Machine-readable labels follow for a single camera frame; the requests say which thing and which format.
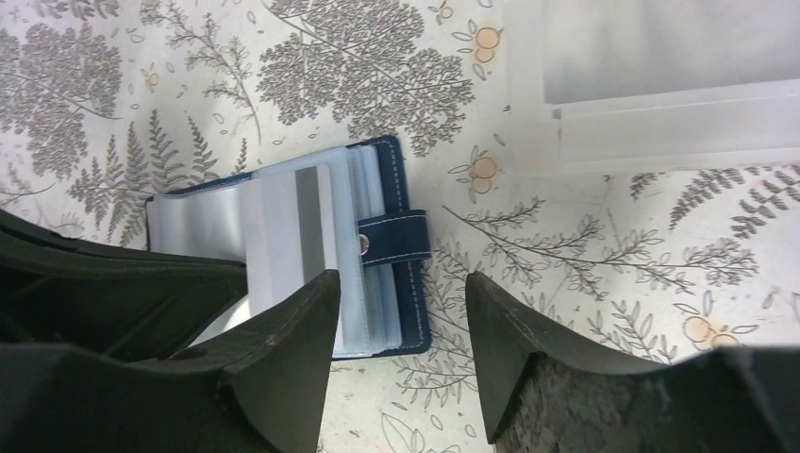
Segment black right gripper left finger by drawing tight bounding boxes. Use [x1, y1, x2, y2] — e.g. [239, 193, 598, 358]
[1, 270, 340, 452]

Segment white striped credit card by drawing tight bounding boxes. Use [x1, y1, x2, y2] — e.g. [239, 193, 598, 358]
[240, 164, 339, 314]

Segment floral tablecloth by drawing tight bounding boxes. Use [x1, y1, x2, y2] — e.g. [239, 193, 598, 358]
[1, 1, 799, 452]

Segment blue leather card holder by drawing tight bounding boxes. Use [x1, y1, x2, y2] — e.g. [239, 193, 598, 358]
[145, 135, 431, 360]

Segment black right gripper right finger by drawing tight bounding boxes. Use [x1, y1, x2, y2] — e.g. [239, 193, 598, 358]
[465, 272, 799, 452]

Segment white plastic card box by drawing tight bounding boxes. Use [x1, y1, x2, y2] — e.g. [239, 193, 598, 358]
[502, 1, 799, 176]

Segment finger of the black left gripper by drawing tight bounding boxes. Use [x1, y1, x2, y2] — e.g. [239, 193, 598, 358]
[1, 212, 247, 361]

